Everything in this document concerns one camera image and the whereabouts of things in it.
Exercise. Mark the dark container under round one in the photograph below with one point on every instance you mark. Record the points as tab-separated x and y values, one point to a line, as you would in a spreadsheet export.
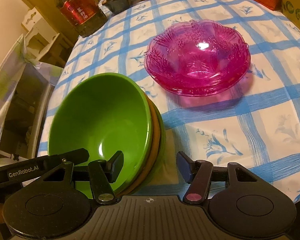
117	6

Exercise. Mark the white shelf unit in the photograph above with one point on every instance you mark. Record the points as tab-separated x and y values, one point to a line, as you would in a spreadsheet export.
43	43

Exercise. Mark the orange plastic bowl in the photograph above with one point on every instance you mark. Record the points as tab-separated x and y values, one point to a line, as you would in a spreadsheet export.
152	154

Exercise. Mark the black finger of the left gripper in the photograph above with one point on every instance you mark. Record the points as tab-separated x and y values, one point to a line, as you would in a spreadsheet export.
36	167

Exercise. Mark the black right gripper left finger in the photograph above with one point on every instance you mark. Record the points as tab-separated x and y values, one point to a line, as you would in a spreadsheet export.
58	183

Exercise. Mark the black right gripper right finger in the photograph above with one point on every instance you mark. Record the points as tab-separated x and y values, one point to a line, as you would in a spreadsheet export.
201	173

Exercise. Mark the oil jug at table edge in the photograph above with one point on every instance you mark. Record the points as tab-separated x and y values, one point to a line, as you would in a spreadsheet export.
84	15

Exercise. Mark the large pink plastic plate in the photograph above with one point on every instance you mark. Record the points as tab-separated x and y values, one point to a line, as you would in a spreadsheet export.
205	46

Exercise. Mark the blue white checkered tablecloth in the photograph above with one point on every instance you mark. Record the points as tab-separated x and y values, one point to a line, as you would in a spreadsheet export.
255	123

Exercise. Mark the chair with checkered cloth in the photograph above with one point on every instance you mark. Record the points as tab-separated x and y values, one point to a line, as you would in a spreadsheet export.
25	89

